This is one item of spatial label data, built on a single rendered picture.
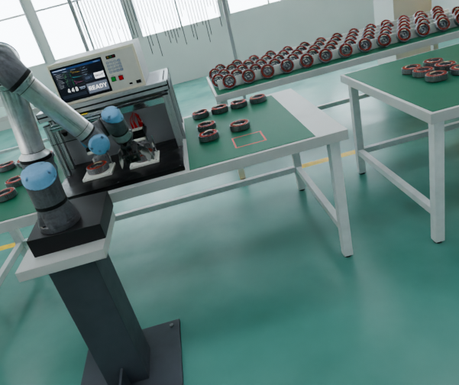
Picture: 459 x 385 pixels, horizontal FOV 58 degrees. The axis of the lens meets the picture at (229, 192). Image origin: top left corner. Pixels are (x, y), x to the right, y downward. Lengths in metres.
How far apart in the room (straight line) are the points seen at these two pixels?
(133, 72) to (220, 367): 1.46
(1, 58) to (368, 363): 1.73
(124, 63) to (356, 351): 1.70
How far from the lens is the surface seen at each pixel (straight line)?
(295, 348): 1.96
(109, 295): 1.74
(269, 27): 8.66
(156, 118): 2.37
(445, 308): 2.11
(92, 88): 2.25
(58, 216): 1.62
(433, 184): 2.30
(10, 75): 1.50
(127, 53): 2.20
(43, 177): 1.57
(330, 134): 2.00
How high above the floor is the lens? 1.45
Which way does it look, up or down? 26 degrees down
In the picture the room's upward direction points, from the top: 15 degrees counter-clockwise
